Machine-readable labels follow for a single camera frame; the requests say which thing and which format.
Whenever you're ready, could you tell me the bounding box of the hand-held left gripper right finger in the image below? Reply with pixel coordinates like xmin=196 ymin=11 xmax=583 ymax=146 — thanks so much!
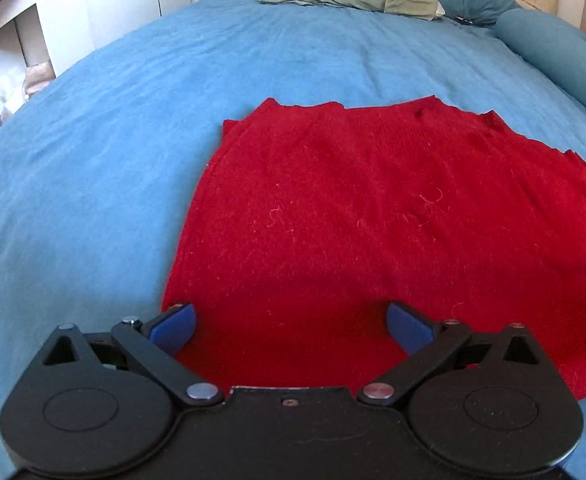
xmin=357 ymin=301 xmax=542 ymax=407

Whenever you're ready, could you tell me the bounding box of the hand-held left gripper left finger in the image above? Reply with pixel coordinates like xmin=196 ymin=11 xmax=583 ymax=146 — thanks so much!
xmin=40 ymin=301 xmax=225 ymax=407

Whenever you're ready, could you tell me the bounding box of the red knit sweater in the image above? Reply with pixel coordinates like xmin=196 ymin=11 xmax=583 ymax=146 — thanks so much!
xmin=160 ymin=94 xmax=586 ymax=402

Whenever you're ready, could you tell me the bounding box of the bed with blue sheet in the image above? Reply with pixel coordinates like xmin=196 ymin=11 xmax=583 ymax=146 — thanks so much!
xmin=0 ymin=0 xmax=586 ymax=480

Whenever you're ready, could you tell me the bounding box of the beige cloth bag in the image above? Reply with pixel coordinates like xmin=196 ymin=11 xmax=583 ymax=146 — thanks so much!
xmin=23 ymin=59 xmax=56 ymax=97

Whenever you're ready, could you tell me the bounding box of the blue duvet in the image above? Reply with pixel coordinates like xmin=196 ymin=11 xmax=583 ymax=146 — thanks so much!
xmin=495 ymin=7 xmax=586 ymax=134

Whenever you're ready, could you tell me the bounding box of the white shelf unit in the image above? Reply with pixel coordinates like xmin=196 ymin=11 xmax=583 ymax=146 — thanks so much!
xmin=0 ymin=0 xmax=100 ymax=157

